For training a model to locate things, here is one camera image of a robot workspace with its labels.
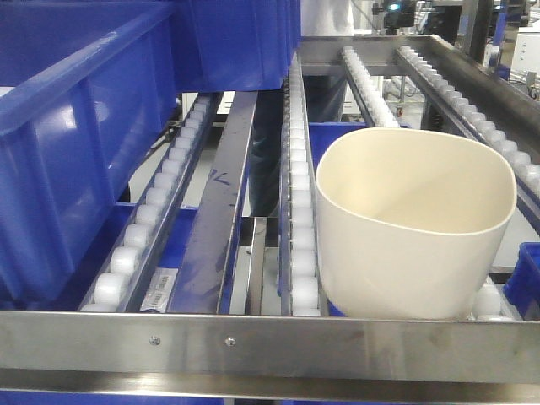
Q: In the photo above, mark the blue crate front left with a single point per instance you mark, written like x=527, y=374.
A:
x=88, y=88

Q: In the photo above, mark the steel flow rack frame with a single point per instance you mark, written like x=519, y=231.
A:
x=254, y=356

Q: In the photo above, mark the centre white roller track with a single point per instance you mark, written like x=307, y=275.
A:
x=299, y=282

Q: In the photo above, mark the white plastic bin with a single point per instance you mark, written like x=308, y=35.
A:
x=405, y=236

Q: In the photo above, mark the far right white roller track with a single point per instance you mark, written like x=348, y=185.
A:
x=470, y=122

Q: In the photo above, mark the blue crate right edge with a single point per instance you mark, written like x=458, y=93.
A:
x=522, y=288

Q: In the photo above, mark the barcode label sticker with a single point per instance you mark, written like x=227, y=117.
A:
x=159, y=290

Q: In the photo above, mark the blue crate lower shelf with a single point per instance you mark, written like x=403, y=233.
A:
x=319, y=136

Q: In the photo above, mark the blue crate back centre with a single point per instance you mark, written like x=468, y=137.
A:
x=233, y=45

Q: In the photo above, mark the left white roller track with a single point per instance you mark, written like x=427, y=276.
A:
x=130, y=264

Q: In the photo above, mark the steel divider rail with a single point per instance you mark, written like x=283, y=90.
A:
x=204, y=282

